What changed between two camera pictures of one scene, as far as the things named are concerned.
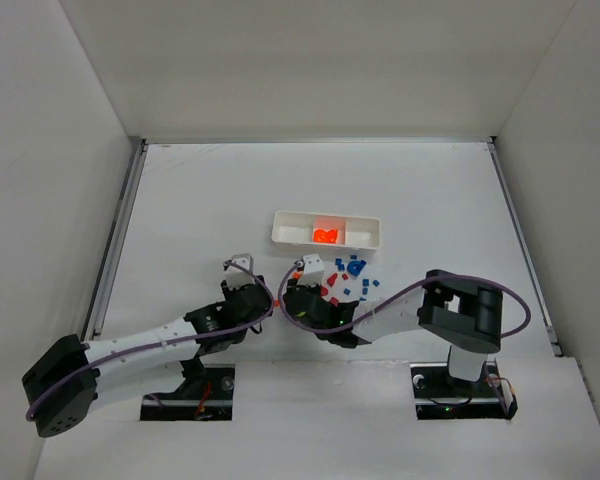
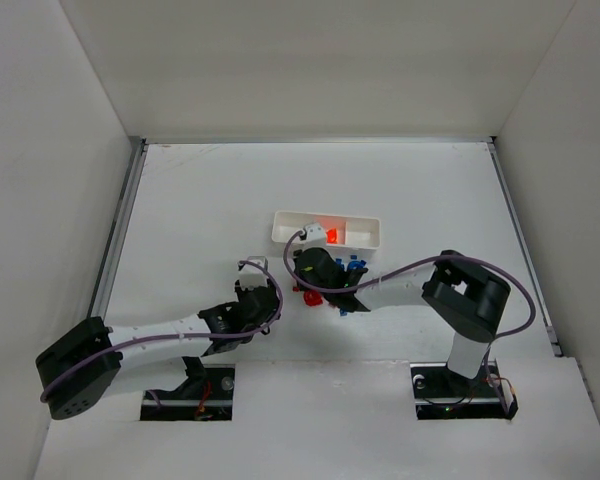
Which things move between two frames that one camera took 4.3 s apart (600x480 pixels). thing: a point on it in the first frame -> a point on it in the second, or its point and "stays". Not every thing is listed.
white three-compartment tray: [336, 230] stays
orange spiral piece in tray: [329, 236] stays
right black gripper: [296, 304] -> [305, 257]
